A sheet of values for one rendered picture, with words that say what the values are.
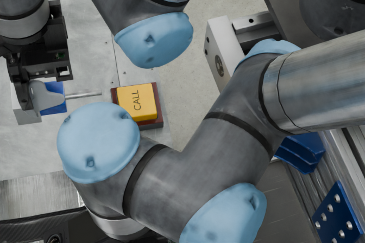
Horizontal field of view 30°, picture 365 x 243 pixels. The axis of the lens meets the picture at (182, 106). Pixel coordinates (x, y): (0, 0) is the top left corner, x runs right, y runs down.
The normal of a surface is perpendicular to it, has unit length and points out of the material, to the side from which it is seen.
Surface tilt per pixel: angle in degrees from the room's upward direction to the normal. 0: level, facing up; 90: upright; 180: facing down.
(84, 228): 37
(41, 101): 79
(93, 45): 0
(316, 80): 68
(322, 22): 72
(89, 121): 11
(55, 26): 90
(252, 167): 51
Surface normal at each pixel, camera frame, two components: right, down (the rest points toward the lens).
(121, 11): -0.63, 0.22
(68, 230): -0.56, -0.40
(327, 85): -0.86, 0.08
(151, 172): -0.14, -0.53
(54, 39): 0.18, 0.88
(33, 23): 0.63, 0.70
